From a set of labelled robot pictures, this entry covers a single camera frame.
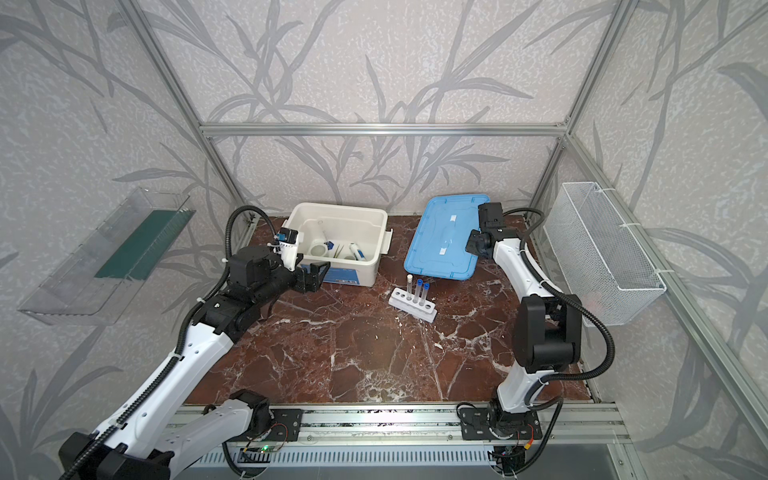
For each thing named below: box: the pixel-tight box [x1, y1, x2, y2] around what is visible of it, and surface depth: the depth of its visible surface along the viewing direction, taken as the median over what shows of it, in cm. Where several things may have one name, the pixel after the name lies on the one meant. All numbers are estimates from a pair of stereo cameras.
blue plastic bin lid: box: [404, 194, 490, 281], surface depth 103 cm
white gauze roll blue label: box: [349, 242, 367, 261], surface depth 107 cm
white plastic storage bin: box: [282, 203, 393, 287], surface depth 104 cm
